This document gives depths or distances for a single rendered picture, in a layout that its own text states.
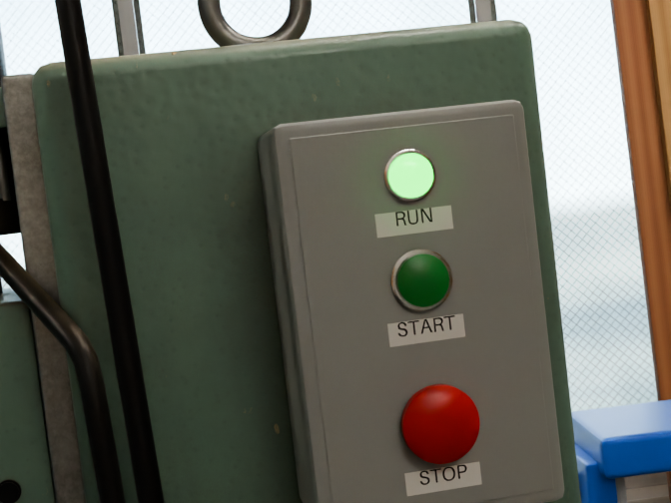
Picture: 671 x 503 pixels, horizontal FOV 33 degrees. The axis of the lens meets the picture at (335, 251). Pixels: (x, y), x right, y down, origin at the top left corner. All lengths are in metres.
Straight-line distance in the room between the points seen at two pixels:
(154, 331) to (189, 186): 0.06
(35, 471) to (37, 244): 0.10
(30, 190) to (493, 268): 0.21
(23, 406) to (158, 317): 0.08
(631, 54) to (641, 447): 0.83
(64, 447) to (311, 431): 0.14
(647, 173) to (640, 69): 0.17
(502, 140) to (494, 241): 0.04
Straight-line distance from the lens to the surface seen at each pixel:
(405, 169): 0.43
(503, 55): 0.51
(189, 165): 0.48
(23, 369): 0.53
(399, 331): 0.43
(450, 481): 0.45
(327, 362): 0.43
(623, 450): 1.25
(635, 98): 1.90
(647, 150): 1.90
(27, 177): 0.52
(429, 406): 0.43
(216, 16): 0.60
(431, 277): 0.43
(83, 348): 0.47
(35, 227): 0.52
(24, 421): 0.53
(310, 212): 0.43
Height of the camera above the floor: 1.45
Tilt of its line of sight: 3 degrees down
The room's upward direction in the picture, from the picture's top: 7 degrees counter-clockwise
